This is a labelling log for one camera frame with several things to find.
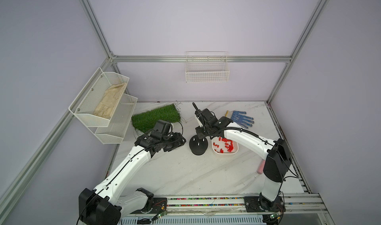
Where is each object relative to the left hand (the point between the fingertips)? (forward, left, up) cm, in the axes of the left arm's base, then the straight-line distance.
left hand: (182, 144), depth 77 cm
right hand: (+10, -11, -3) cm, 15 cm away
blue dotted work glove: (+31, -41, -18) cm, 54 cm away
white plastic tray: (+8, -24, -17) cm, 31 cm away
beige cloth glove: (+15, +40, +13) cm, 45 cm away
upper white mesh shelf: (+16, +44, +15) cm, 50 cm away
